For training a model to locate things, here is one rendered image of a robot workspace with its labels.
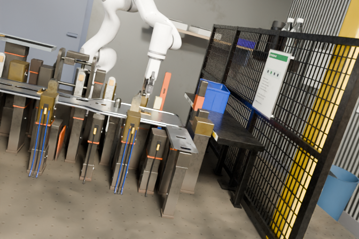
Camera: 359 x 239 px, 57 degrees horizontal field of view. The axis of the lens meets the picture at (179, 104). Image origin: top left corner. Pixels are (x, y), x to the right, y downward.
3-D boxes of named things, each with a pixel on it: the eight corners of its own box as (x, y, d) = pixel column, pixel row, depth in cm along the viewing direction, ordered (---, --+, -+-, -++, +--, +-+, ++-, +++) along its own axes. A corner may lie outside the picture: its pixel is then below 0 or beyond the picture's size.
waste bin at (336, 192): (349, 232, 318) (372, 179, 305) (318, 235, 296) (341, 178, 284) (310, 204, 360) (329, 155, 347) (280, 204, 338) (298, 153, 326)
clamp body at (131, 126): (108, 193, 140) (126, 117, 132) (109, 180, 151) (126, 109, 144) (123, 196, 141) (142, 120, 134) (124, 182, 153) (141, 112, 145)
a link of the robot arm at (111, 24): (104, 70, 207) (79, 67, 196) (99, 57, 213) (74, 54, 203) (137, 1, 180) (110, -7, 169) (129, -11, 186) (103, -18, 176)
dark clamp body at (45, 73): (26, 137, 172) (38, 66, 164) (32, 130, 183) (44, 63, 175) (41, 140, 174) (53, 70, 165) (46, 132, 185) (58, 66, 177)
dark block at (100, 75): (80, 144, 180) (95, 70, 171) (82, 140, 187) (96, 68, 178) (90, 146, 181) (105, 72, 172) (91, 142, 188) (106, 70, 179)
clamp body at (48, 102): (23, 177, 136) (37, 96, 128) (31, 164, 147) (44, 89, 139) (40, 179, 137) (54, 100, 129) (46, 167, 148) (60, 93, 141)
